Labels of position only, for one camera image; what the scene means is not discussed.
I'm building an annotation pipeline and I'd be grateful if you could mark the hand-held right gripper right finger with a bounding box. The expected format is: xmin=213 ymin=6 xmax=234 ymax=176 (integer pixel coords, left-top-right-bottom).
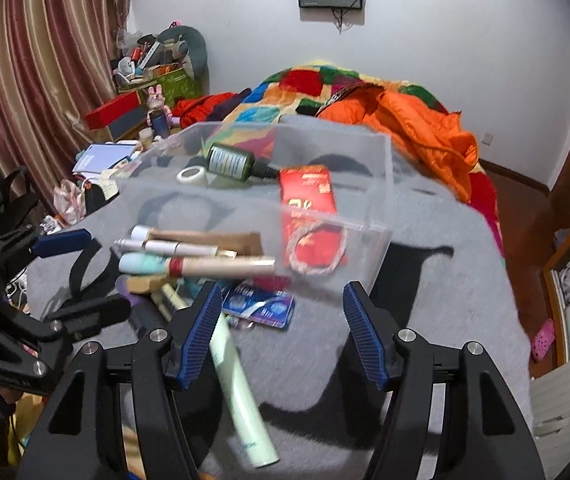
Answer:
xmin=342 ymin=281 xmax=546 ymax=480

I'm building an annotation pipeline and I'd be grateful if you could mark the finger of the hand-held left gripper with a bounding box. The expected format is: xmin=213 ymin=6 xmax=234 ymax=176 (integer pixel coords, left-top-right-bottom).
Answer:
xmin=0 ymin=225 xmax=93 ymax=281
xmin=0 ymin=294 xmax=132 ymax=396

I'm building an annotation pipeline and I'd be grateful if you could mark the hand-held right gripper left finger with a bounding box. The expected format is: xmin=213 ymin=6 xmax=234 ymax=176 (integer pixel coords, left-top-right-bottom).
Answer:
xmin=15 ymin=280 xmax=223 ymax=480

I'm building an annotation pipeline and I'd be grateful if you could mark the small pale yellow tube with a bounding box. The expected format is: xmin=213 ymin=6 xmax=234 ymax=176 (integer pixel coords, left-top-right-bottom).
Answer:
xmin=152 ymin=282 xmax=191 ymax=321

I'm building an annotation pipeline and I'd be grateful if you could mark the small brown box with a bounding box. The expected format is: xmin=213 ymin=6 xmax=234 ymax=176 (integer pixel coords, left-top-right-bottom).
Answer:
xmin=127 ymin=276 xmax=166 ymax=295

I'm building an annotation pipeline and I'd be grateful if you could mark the mint green tube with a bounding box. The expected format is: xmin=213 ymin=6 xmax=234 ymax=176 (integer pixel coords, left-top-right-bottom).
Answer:
xmin=117 ymin=252 xmax=171 ymax=276

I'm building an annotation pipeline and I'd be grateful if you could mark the long pale green tube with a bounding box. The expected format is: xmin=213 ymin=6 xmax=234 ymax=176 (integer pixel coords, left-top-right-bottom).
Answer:
xmin=208 ymin=310 xmax=281 ymax=465

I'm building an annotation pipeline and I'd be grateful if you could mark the beige cylindrical tube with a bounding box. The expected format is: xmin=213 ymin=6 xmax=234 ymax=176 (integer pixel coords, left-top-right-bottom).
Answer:
xmin=165 ymin=255 xmax=277 ymax=278

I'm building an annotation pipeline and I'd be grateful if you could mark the rose gold tube white cap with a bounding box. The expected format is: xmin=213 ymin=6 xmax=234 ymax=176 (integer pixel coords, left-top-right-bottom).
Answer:
xmin=130 ymin=225 xmax=264 ymax=257

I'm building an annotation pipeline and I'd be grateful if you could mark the clear plastic box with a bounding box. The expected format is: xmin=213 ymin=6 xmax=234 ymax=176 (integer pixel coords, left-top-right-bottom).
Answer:
xmin=115 ymin=115 xmax=396 ymax=306

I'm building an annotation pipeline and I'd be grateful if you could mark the pink plastic bag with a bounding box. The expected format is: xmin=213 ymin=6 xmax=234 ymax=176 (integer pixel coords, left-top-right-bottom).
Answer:
xmin=54 ymin=180 xmax=88 ymax=226

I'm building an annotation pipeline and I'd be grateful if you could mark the blue packet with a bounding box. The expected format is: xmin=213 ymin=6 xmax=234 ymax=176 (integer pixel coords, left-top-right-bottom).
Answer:
xmin=221 ymin=282 xmax=297 ymax=331

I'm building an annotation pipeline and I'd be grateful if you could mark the grey blanket black pattern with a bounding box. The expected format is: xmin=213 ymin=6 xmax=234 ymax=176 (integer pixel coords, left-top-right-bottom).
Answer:
xmin=25 ymin=150 xmax=536 ymax=480

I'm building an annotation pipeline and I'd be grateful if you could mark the blue notebook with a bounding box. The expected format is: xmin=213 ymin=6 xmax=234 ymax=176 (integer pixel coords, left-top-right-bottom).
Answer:
xmin=72 ymin=144 xmax=138 ymax=176

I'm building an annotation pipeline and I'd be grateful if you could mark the colourful printed cloth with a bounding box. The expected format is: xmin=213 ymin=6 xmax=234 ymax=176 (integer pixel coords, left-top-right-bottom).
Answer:
xmin=5 ymin=390 xmax=50 ymax=466

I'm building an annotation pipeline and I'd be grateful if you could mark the red box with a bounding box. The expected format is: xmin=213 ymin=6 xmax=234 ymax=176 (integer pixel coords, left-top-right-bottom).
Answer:
xmin=85 ymin=91 xmax=143 ymax=131

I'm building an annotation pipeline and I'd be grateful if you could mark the white tape roll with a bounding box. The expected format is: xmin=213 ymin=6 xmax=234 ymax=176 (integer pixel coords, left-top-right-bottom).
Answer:
xmin=176 ymin=165 xmax=210 ymax=184

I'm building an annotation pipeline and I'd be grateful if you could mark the striped curtain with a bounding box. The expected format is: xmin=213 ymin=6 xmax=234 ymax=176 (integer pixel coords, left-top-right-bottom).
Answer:
xmin=0 ymin=0 xmax=133 ymax=211

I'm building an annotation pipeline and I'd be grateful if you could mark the red packet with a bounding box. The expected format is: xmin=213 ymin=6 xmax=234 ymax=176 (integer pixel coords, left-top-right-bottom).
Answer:
xmin=279 ymin=164 xmax=348 ymax=271

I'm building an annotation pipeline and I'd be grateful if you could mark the pink rabbit toy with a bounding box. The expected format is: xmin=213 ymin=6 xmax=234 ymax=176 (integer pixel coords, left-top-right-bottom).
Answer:
xmin=146 ymin=85 xmax=173 ymax=138

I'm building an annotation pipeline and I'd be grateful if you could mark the pink slipper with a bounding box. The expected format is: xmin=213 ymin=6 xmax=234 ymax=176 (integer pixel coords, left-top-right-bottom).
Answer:
xmin=532 ymin=319 xmax=556 ymax=362

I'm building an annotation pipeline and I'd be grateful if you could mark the dark green bottle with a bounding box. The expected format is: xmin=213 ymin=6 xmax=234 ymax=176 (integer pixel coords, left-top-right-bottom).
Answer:
xmin=205 ymin=142 xmax=282 ymax=183

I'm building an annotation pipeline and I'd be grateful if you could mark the red cloth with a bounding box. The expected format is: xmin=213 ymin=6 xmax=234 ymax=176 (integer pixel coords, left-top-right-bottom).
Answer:
xmin=172 ymin=92 xmax=236 ymax=123

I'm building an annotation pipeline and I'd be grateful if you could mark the green cardboard box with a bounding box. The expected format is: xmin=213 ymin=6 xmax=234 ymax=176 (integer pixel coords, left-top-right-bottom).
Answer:
xmin=117 ymin=67 xmax=203 ymax=103

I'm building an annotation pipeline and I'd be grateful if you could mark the white plastic crate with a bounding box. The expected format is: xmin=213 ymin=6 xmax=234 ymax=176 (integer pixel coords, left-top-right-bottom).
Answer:
xmin=530 ymin=360 xmax=570 ymax=441

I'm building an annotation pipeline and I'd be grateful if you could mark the dark purple cloth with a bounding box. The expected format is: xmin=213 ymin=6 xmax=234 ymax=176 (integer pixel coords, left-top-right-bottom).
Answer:
xmin=215 ymin=89 xmax=252 ymax=121

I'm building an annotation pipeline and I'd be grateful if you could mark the orange jacket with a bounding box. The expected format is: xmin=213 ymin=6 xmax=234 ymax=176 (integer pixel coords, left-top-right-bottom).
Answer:
xmin=317 ymin=85 xmax=481 ymax=203

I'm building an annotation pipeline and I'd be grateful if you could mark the colourful patchwork blanket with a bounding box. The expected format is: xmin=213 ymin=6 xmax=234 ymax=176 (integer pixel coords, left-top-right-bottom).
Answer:
xmin=205 ymin=62 xmax=503 ymax=256

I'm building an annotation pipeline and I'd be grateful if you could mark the pink beaded bracelet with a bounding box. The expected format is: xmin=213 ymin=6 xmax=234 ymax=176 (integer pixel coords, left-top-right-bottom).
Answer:
xmin=285 ymin=225 xmax=348 ymax=277

